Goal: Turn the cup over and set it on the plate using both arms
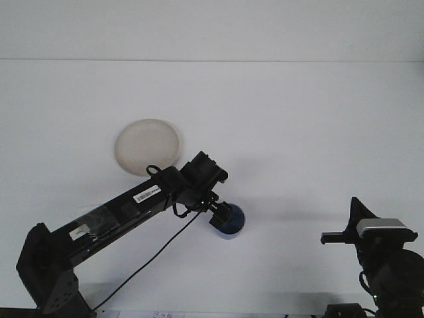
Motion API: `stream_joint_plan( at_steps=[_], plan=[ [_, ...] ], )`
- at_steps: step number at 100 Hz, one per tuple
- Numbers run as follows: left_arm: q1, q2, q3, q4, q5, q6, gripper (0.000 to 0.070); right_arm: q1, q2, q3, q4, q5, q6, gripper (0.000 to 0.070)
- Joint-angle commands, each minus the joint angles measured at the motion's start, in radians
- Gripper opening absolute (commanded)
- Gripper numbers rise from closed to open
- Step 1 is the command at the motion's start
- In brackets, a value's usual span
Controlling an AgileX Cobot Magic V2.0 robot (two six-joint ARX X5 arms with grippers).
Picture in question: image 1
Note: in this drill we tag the pale blue cup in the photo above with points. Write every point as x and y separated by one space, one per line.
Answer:
236 228

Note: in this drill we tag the pale round plate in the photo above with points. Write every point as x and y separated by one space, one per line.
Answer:
145 142

